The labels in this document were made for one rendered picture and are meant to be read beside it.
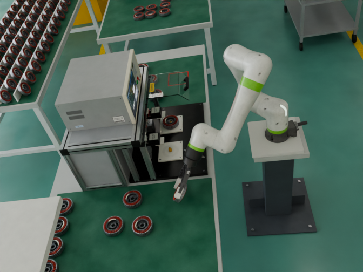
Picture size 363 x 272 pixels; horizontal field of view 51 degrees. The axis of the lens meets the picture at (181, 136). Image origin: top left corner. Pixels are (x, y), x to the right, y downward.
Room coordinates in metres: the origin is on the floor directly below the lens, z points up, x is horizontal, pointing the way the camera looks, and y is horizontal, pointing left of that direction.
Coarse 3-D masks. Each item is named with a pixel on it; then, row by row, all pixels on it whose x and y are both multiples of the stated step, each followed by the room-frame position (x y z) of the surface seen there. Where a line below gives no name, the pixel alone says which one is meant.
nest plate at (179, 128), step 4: (180, 116) 1.95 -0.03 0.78; (160, 120) 1.96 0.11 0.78; (180, 120) 1.91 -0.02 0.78; (160, 124) 1.92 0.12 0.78; (180, 124) 1.87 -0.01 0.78; (160, 128) 1.88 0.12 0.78; (164, 128) 1.87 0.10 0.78; (176, 128) 1.84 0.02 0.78; (180, 128) 1.83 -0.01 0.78; (160, 132) 1.84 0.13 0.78; (164, 132) 1.83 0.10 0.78; (168, 132) 1.82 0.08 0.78; (172, 132) 1.82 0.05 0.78; (176, 132) 1.82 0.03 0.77
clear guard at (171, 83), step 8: (168, 72) 2.07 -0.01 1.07; (176, 72) 2.05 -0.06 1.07; (152, 80) 2.03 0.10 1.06; (160, 80) 2.01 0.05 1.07; (168, 80) 1.99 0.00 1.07; (176, 80) 1.97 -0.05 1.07; (160, 88) 1.93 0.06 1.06; (168, 88) 1.91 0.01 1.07; (176, 88) 1.89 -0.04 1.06; (152, 96) 1.87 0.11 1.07; (160, 96) 1.85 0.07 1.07; (184, 96) 1.83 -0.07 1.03
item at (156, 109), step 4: (152, 108) 1.93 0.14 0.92; (156, 108) 1.92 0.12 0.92; (160, 108) 1.92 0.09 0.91; (152, 112) 1.89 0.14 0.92; (156, 112) 1.88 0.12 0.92; (160, 112) 1.89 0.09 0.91; (164, 112) 1.91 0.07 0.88; (152, 116) 1.88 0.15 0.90; (156, 116) 1.87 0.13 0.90; (160, 116) 1.87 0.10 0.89; (164, 116) 1.87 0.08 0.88; (148, 120) 1.92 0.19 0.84; (148, 124) 1.89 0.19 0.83
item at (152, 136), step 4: (148, 136) 1.71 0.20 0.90; (152, 136) 1.67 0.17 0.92; (156, 136) 1.67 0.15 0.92; (148, 140) 1.65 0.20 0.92; (152, 140) 1.64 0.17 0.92; (156, 140) 1.64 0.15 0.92; (160, 140) 1.66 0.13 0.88; (148, 144) 1.64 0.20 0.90; (152, 144) 1.64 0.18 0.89; (156, 144) 1.63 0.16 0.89; (160, 144) 1.63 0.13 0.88
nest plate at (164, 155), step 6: (168, 144) 1.72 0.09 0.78; (174, 144) 1.70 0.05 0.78; (180, 144) 1.69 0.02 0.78; (162, 150) 1.68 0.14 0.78; (168, 150) 1.67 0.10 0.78; (174, 150) 1.65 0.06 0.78; (180, 150) 1.64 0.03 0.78; (162, 156) 1.63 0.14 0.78; (168, 156) 1.62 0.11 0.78; (174, 156) 1.60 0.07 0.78; (180, 156) 1.59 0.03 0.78
